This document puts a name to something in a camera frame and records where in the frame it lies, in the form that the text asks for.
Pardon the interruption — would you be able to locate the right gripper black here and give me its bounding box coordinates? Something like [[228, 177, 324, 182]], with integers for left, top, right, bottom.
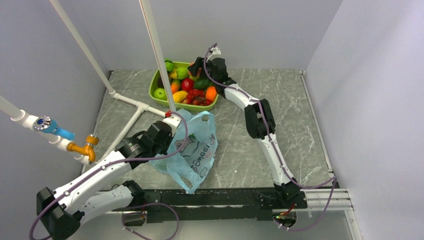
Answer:
[[188, 58, 217, 84]]

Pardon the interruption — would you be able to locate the green fake lime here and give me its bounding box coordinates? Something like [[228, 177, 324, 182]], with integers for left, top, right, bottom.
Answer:
[[193, 78, 210, 90]]

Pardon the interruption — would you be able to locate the fake peach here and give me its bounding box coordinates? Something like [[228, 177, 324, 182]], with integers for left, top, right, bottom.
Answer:
[[187, 62, 198, 77]]

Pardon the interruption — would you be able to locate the light blue plastic bag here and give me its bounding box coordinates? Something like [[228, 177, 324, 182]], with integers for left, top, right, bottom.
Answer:
[[149, 109, 218, 194]]

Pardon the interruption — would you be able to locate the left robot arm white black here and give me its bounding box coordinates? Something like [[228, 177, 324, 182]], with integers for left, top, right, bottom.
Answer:
[[29, 115, 185, 240]]

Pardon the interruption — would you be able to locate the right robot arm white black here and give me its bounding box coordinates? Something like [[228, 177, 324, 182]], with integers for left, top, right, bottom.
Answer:
[[188, 57, 307, 208]]

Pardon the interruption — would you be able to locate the orange fake carrot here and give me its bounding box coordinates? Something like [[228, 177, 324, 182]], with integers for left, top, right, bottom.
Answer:
[[205, 86, 218, 102]]

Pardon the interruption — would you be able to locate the red fake apple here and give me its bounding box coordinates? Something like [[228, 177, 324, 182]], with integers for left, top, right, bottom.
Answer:
[[181, 78, 195, 93]]

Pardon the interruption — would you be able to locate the green bumpy fake fruit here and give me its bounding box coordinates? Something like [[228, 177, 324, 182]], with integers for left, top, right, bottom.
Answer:
[[176, 67, 189, 80]]

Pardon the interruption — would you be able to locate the red fake strawberry bunch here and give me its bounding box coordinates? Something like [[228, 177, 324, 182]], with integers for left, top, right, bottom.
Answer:
[[182, 89, 213, 106]]

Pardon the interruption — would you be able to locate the green fake apple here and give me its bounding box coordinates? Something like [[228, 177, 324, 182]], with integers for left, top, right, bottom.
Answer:
[[153, 88, 168, 101]]

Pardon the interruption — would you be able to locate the yellow fake mango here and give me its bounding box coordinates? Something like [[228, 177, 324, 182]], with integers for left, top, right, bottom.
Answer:
[[172, 90, 189, 103]]

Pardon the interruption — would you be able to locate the orange green fake fruit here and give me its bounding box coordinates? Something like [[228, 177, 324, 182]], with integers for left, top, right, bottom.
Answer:
[[170, 79, 181, 94]]

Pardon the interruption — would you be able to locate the green plastic fruit basket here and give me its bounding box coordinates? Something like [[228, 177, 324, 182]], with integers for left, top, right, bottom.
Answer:
[[148, 61, 220, 113]]

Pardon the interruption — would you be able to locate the orange brass faucet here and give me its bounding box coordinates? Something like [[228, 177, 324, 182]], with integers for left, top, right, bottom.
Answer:
[[67, 134, 100, 163]]

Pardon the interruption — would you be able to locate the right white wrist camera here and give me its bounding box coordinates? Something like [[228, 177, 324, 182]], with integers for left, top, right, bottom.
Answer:
[[209, 46, 222, 57]]

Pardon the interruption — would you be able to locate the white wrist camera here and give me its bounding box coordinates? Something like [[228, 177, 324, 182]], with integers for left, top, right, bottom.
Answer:
[[209, 46, 222, 57], [162, 111, 182, 133]]

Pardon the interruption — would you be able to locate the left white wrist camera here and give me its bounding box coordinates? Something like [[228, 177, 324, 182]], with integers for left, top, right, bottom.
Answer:
[[162, 111, 182, 133]]

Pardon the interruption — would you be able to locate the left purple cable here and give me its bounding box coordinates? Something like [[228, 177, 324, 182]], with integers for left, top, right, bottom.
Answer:
[[29, 111, 189, 240]]

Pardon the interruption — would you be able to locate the purple cable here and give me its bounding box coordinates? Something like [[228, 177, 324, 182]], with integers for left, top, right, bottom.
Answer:
[[202, 43, 339, 233], [29, 111, 189, 240]]

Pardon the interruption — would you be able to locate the blue handled pipe valve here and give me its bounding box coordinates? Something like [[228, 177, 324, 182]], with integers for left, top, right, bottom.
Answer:
[[32, 115, 75, 141]]

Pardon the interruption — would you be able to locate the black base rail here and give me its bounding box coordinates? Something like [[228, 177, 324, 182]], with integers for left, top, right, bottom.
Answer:
[[102, 187, 352, 223]]

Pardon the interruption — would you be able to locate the white pvc pipe frame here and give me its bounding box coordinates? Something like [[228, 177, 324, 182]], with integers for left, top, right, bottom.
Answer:
[[0, 0, 180, 167]]

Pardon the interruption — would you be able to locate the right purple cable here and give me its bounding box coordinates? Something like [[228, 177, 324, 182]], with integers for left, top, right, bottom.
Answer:
[[202, 43, 339, 233]]

